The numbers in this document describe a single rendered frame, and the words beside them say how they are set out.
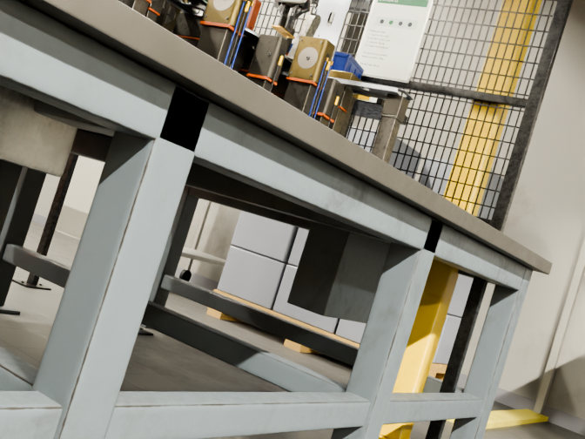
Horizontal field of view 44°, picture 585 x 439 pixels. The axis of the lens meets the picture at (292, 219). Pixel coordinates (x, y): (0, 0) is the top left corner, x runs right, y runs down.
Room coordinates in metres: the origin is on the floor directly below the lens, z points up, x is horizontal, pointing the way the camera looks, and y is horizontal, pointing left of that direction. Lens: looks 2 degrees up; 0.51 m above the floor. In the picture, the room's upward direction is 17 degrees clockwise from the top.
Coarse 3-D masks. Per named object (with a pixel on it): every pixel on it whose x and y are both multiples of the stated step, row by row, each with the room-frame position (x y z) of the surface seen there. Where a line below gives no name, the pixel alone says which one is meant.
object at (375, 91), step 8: (344, 80) 2.05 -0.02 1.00; (352, 80) 2.04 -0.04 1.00; (352, 88) 2.12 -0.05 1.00; (360, 88) 2.09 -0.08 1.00; (368, 88) 2.06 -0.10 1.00; (376, 88) 1.99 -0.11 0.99; (384, 88) 1.98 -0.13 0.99; (392, 88) 1.97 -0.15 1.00; (368, 96) 2.11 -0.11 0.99; (376, 96) 2.10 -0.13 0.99; (384, 96) 2.09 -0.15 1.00; (408, 96) 2.01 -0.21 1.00
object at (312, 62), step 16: (304, 48) 1.90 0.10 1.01; (320, 48) 1.88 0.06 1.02; (304, 64) 1.90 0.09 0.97; (320, 64) 1.88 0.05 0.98; (288, 80) 1.93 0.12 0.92; (304, 80) 1.89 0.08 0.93; (320, 80) 1.89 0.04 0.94; (288, 96) 1.91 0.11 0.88; (304, 96) 1.89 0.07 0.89; (320, 96) 1.91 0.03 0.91; (304, 112) 1.89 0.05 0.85
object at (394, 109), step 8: (392, 96) 2.00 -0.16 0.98; (400, 96) 1.98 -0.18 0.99; (384, 104) 2.00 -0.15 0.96; (392, 104) 1.99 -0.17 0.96; (400, 104) 1.98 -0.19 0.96; (384, 112) 2.00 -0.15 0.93; (392, 112) 1.99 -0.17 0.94; (400, 112) 1.99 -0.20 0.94; (384, 120) 2.00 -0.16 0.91; (392, 120) 1.99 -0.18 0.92; (400, 120) 2.01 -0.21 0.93; (384, 128) 2.00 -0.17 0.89; (392, 128) 1.98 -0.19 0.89; (376, 136) 2.00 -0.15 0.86; (384, 136) 1.99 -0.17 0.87; (392, 136) 1.99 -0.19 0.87; (376, 144) 2.00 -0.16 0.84; (384, 144) 1.99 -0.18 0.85; (392, 144) 2.01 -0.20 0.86; (376, 152) 2.00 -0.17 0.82; (384, 152) 1.99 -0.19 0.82; (384, 160) 1.99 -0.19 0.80
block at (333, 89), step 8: (328, 80) 2.00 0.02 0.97; (336, 80) 2.00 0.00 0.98; (328, 88) 2.00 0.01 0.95; (336, 88) 2.01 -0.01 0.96; (328, 96) 1.99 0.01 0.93; (336, 96) 2.01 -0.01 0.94; (320, 104) 2.00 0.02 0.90; (328, 104) 2.00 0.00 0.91; (336, 104) 2.01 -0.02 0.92; (320, 112) 2.00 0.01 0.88; (328, 112) 2.01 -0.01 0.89; (320, 120) 2.00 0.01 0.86; (328, 120) 2.04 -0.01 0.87
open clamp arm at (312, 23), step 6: (306, 18) 1.93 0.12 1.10; (312, 18) 1.92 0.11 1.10; (318, 18) 1.93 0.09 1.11; (306, 24) 1.93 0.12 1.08; (312, 24) 1.92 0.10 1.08; (318, 24) 1.94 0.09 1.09; (300, 30) 1.93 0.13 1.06; (306, 30) 1.92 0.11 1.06; (312, 30) 1.94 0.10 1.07; (306, 36) 1.93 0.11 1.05; (312, 36) 1.95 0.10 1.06; (294, 42) 1.94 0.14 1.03; (294, 48) 1.93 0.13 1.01; (288, 54) 1.94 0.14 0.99
